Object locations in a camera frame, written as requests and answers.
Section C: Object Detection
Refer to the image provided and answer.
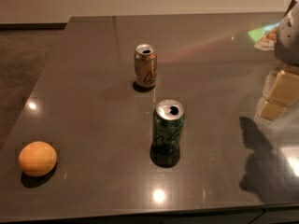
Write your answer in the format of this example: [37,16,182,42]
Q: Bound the green soda can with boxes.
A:
[152,100,185,153]

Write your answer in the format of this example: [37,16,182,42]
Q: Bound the orange soda can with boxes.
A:
[135,44,157,89]

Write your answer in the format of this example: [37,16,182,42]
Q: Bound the orange fruit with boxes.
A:
[19,141,57,177]

